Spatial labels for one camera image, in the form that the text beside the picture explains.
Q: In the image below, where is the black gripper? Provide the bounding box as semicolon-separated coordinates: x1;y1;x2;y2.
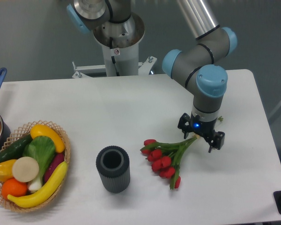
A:
177;113;225;153

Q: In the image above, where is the red tulip bouquet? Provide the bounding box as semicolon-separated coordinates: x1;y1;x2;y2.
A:
140;135;198;190

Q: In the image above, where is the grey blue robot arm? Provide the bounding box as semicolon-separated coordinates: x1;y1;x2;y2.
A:
67;0;237;150

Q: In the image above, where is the dark grey ribbed vase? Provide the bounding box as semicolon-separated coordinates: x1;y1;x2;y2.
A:
96;145;130;193

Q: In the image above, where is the purple sweet potato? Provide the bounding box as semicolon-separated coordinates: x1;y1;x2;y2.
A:
44;153;64;183

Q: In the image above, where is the green bok choy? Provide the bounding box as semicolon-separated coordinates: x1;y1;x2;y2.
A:
22;136;55;193

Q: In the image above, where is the yellow squash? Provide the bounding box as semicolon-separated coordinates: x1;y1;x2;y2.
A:
30;124;65;153

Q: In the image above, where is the yellow banana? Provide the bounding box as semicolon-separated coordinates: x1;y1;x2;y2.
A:
7;161;68;208

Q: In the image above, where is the woven wicker basket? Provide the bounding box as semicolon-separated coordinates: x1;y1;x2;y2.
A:
0;120;71;213

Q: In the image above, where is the beige round disc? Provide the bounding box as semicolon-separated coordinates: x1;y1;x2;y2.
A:
12;157;39;182

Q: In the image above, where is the dark green cucumber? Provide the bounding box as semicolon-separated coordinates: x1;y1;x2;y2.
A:
0;134;32;163

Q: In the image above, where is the orange fruit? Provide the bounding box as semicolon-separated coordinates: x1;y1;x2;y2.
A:
1;178;28;200

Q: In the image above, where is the yellow bell pepper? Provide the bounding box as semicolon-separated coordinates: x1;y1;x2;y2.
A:
0;159;17;182

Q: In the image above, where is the black cable on pedestal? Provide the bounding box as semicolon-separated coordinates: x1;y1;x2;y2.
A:
109;37;120;76

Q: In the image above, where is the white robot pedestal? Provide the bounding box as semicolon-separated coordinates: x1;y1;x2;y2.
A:
72;12;157;78

